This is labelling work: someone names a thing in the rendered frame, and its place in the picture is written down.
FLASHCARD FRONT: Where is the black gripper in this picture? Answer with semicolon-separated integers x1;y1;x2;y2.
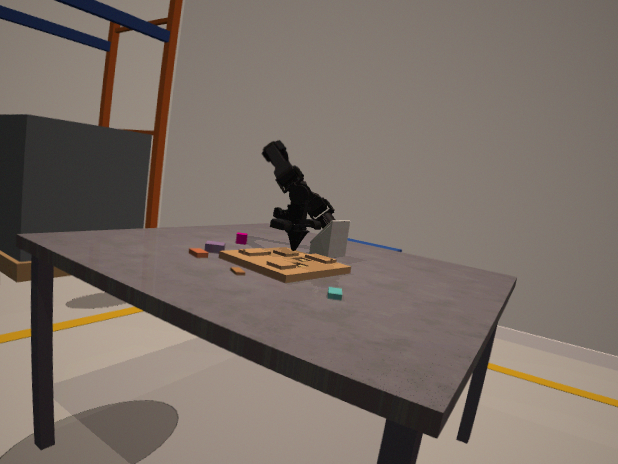
270;202;321;251

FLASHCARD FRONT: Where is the teal rectangular block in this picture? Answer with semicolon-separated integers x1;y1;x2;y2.
328;287;342;301

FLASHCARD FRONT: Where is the magenta cube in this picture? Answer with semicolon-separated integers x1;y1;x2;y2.
235;233;247;245

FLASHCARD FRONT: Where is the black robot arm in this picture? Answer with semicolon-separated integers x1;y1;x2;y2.
261;140;335;229

